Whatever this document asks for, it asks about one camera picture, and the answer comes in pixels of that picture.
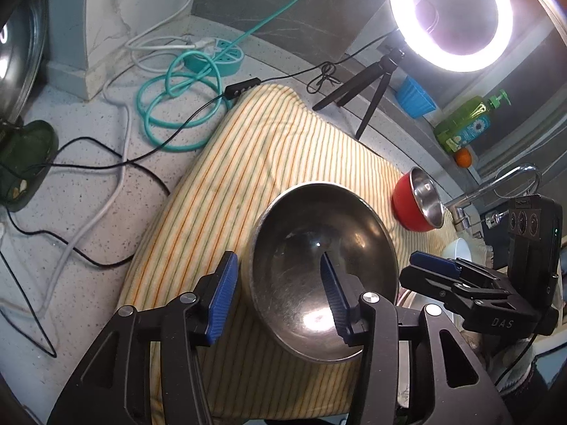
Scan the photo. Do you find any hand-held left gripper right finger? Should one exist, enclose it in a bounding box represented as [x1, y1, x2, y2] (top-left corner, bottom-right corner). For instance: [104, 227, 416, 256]
[319, 251, 515, 425]

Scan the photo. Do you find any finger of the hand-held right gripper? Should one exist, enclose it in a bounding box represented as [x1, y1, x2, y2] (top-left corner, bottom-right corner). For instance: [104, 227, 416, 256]
[399, 265, 511, 316]
[410, 250, 511, 292]

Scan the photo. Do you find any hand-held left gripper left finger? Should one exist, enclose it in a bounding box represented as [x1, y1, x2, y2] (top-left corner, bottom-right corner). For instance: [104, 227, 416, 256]
[46, 250, 240, 425]

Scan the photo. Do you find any white ceramic bowl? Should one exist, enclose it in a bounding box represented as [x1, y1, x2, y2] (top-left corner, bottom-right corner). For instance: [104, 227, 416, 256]
[442, 238, 473, 263]

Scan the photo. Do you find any red steel-lined bowl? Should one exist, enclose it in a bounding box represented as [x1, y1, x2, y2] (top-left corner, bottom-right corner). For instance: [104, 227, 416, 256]
[392, 167, 445, 233]

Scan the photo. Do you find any large stainless steel bowl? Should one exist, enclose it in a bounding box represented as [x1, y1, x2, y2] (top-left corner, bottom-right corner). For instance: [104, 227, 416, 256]
[246, 181, 399, 364]

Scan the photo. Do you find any white floral plate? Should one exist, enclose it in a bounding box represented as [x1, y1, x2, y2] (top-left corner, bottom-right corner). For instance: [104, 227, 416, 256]
[395, 319, 444, 410]

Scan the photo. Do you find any chrome kitchen faucet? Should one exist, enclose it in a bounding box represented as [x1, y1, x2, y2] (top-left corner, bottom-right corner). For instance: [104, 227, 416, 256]
[444, 164, 542, 232]

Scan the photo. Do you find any green dish soap bottle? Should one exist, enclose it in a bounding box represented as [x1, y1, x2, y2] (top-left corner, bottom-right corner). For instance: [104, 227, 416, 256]
[433, 89, 508, 156]

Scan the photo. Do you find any yellow striped cloth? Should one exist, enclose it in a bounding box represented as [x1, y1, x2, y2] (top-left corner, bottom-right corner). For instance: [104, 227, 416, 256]
[119, 83, 492, 421]

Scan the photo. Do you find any blue ribbed cup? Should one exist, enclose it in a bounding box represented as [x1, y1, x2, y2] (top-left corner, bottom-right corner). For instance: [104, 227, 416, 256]
[395, 75, 438, 120]

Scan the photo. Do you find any black mini tripod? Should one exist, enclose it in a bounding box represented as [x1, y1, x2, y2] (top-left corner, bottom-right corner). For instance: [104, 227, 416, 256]
[312, 46, 406, 141]

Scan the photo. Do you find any dark green lamp base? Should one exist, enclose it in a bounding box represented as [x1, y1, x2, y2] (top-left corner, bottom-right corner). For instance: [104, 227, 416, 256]
[0, 119, 60, 213]

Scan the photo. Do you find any teal power strip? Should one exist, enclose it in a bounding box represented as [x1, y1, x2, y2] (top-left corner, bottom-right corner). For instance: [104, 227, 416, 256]
[183, 38, 246, 76]

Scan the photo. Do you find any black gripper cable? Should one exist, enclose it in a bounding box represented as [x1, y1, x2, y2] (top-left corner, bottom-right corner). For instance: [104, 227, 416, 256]
[493, 333, 538, 387]

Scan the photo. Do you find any teal cable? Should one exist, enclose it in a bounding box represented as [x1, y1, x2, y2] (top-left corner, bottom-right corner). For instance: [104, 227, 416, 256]
[139, 0, 343, 152]

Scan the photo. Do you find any white power cable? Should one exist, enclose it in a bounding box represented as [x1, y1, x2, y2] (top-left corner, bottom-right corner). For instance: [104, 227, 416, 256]
[0, 68, 134, 316]

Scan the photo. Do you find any black ring light cable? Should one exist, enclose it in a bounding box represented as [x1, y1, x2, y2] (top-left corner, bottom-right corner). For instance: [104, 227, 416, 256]
[0, 31, 398, 271]

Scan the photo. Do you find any white ring light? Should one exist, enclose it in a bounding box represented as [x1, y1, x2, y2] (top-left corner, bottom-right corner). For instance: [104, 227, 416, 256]
[389, 0, 515, 73]

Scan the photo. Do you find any thin white cable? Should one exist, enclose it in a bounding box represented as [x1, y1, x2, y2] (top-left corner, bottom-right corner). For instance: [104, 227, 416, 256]
[126, 0, 198, 72]

